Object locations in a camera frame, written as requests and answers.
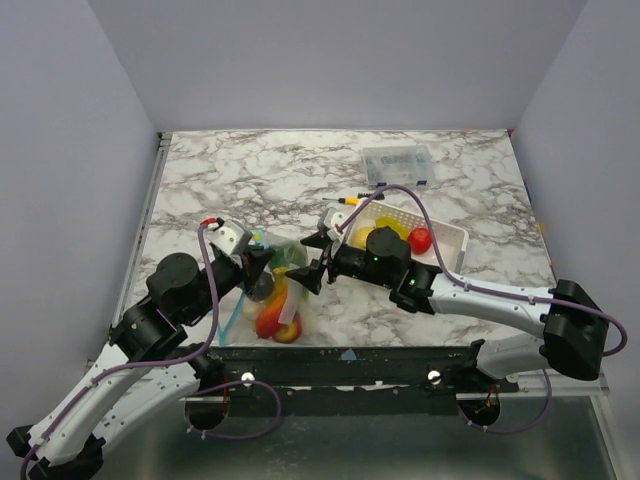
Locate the yellow handled screwdriver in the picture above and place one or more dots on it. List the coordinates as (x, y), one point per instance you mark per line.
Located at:
(352, 201)

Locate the white perforated plastic basket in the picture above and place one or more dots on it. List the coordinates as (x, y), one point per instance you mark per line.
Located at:
(447, 242)

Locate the black bit holder strip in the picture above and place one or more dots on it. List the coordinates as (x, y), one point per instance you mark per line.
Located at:
(372, 194)

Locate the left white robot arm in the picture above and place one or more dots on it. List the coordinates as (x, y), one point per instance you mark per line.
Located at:
(142, 365)

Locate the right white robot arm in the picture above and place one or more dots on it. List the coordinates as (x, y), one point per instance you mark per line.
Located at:
(560, 328)

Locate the clear plastic screw box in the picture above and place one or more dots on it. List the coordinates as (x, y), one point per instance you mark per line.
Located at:
(410, 166)

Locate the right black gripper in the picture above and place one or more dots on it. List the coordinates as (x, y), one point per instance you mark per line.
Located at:
(329, 259)

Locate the red yellow toy apple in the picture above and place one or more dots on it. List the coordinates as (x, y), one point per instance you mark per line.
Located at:
(289, 333)

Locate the red toy strawberry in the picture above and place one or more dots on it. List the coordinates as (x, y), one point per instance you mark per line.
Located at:
(419, 240)

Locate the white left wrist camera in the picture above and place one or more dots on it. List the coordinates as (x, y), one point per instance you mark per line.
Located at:
(228, 238)

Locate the beige toy garlic bulb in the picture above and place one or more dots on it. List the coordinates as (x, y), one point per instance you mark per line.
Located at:
(251, 310)

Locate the yellow toy banana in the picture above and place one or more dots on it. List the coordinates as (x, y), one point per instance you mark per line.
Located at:
(280, 283)

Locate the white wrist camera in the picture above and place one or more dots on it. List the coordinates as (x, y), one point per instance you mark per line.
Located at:
(329, 224)
(228, 238)

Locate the green toy leafy vegetable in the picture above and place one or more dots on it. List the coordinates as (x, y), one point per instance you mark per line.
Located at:
(289, 256)

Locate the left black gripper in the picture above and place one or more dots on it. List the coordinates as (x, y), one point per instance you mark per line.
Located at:
(251, 264)

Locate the clear zip top bag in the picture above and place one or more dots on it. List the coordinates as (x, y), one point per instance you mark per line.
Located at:
(239, 330)

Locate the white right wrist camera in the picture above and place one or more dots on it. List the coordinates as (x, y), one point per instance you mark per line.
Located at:
(329, 224)

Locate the yellow toy lemon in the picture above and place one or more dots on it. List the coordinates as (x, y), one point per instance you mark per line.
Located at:
(359, 238)

